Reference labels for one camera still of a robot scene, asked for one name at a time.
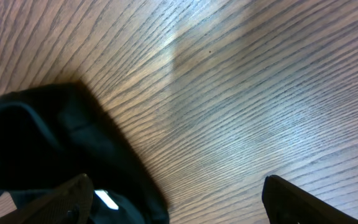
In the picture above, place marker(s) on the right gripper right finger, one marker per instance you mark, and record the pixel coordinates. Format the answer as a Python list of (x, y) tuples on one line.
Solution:
[(286, 203)]

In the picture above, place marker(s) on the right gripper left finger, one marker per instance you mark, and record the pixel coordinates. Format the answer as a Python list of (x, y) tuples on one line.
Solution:
[(69, 203)]

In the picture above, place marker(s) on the black t-shirt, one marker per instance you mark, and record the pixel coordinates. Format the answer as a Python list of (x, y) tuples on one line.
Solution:
[(53, 133)]

